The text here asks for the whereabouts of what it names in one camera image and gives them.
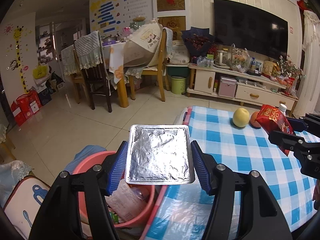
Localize red snack bag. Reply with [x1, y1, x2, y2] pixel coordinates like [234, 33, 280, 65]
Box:
[254, 104, 295, 157]

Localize silver foil packet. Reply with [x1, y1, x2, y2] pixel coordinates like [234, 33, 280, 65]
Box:
[124, 125, 195, 185]

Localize large white blue pouch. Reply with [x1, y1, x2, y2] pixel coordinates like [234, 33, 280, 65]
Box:
[105, 179, 150, 222]

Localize pink plastic trash bin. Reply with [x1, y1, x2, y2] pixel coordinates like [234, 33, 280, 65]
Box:
[73, 151, 160, 228]

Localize green white snack wrapper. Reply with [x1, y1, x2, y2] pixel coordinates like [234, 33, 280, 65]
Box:
[109, 211, 121, 224]

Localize person's right hand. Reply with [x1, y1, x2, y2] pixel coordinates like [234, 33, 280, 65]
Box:
[312, 185, 320, 210]

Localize white lace curtain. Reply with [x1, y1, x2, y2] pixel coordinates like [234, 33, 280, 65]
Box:
[293, 10, 319, 118]

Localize white yogurt drink bottle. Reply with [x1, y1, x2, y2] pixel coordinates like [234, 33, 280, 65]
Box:
[278, 103, 287, 116]

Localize blue white checkered tablecloth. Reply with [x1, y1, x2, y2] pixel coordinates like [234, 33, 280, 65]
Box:
[138, 105, 320, 240]

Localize red apple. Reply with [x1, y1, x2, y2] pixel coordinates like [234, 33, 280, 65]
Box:
[249, 111, 261, 128]

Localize left yellow apple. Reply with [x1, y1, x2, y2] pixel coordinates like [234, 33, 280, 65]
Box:
[232, 107, 250, 128]

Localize pink storage box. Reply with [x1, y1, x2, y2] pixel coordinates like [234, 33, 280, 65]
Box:
[218, 77, 237, 98]

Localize cream tv cabinet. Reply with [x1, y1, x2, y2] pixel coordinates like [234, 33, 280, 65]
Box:
[187, 63, 298, 116]

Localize green waste bin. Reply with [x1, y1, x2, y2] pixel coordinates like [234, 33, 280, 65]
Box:
[171, 76, 186, 95]

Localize red gift boxes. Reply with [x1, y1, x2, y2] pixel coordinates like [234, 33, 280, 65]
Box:
[10, 89, 42, 126]

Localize black flat television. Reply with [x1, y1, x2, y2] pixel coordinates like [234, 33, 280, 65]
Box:
[213, 0, 289, 60]

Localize dark blue flower bouquet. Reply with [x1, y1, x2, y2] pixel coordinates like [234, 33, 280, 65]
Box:
[181, 27, 215, 57]

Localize wooden chair with bag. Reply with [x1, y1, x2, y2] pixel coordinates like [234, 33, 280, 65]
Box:
[125, 27, 173, 102]

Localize beige canvas tote bag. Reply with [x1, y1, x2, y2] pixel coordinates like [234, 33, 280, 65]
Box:
[123, 19, 163, 67]

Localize dark wooden chair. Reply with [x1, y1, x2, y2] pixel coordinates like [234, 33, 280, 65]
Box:
[74, 30, 112, 113]

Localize giraffe height wall sticker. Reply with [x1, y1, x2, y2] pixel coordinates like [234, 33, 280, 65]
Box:
[14, 26, 29, 94]

